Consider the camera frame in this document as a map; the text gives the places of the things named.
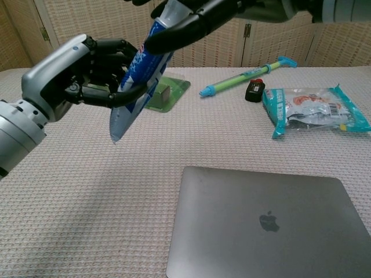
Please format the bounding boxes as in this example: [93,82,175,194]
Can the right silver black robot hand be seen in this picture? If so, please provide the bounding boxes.
[124,0,301,56]

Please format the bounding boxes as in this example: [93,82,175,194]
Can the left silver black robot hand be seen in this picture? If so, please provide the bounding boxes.
[21,34,148,122]

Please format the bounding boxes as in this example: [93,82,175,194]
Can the blue white toothpaste tube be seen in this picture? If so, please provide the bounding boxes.
[109,0,194,145]

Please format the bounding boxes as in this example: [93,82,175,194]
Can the small black bottle red cap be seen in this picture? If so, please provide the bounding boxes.
[245,78,267,103]

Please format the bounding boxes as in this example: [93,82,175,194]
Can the green blue toy water squirter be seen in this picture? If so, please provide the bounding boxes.
[198,56,299,98]

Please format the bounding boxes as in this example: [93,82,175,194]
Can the beige woven folding screen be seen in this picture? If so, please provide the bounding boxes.
[0,0,371,72]

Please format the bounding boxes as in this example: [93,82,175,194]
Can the green blister pack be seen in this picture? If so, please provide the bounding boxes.
[144,75,191,113]

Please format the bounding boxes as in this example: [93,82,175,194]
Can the teal clear snack bag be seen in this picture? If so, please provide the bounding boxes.
[262,83,371,140]

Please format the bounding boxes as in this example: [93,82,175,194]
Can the white woven tablecloth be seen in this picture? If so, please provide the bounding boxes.
[0,67,371,278]

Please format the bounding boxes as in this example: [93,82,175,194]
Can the grey closed laptop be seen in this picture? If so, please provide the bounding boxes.
[166,166,371,278]

